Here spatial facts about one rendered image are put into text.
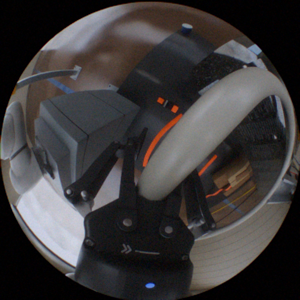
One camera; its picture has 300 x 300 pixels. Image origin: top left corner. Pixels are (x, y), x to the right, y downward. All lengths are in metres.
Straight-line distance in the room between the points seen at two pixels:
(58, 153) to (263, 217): 5.65
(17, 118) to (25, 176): 0.22
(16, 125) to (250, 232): 5.83
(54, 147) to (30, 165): 0.16
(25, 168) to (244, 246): 5.76
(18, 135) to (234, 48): 0.78
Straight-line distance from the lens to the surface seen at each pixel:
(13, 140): 0.48
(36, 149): 0.52
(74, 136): 0.37
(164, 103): 0.95
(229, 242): 5.64
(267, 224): 5.41
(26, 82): 1.31
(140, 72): 1.05
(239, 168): 1.35
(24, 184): 0.51
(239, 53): 0.40
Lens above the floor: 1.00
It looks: 58 degrees down
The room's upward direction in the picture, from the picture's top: 161 degrees counter-clockwise
